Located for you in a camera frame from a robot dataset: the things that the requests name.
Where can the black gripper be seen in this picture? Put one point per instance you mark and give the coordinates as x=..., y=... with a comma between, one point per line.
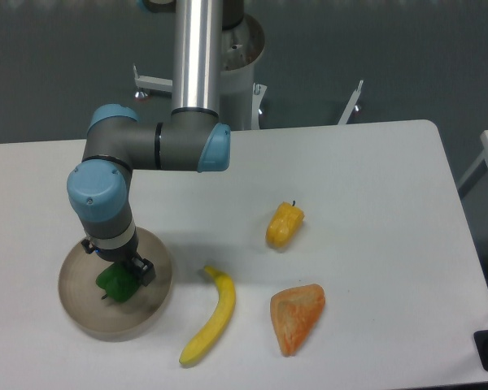
x=122, y=248

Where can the green toy pepper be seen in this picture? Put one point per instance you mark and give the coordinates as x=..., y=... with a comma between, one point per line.
x=117, y=283

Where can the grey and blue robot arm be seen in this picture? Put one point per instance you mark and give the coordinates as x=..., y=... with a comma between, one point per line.
x=193, y=140

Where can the beige round plate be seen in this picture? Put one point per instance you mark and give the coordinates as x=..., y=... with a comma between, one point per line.
x=94, y=311

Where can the yellow toy pepper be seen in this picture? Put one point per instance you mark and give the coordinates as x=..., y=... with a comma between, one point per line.
x=285, y=223

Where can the yellow toy banana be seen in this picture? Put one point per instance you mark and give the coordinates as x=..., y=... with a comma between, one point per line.
x=208, y=335

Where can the orange toy sandwich slice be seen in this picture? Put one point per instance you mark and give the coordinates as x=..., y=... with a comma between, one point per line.
x=294, y=312

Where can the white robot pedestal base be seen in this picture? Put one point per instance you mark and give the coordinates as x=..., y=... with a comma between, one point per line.
x=240, y=73

